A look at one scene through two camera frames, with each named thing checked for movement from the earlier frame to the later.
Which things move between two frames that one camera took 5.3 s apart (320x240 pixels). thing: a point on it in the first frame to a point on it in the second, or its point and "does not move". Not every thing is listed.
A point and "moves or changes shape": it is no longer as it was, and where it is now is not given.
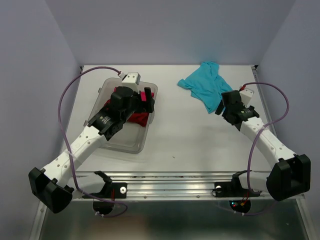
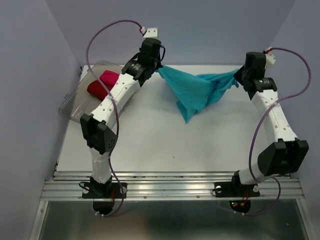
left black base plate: (111, 190) does not move
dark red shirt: (136, 117) to (95, 88)
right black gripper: (220, 108) to (238, 75)
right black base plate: (234, 188) does not move
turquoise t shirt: (206, 84) moves or changes shape
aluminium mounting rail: (165, 183) does not move
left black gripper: (148, 107) to (159, 64)
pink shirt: (143, 96) to (109, 78)
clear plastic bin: (104, 95) to (78, 101)
